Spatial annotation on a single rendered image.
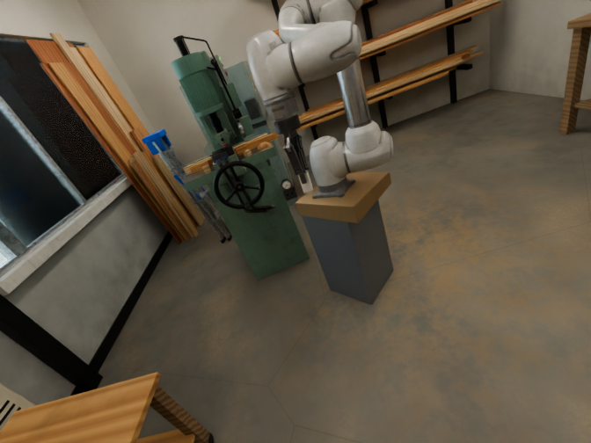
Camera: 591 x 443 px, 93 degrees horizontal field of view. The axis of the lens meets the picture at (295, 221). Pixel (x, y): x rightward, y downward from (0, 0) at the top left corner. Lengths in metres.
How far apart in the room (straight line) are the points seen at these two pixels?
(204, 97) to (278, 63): 1.07
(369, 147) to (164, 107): 3.46
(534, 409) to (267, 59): 1.47
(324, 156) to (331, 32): 0.67
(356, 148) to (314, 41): 0.65
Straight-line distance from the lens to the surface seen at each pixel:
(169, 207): 3.29
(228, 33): 4.18
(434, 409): 1.45
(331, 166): 1.37
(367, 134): 1.32
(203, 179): 1.84
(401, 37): 3.88
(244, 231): 1.98
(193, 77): 1.83
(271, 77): 0.81
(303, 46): 0.80
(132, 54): 4.47
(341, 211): 1.32
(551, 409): 1.51
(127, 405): 1.31
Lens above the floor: 1.33
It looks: 29 degrees down
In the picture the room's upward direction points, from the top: 22 degrees counter-clockwise
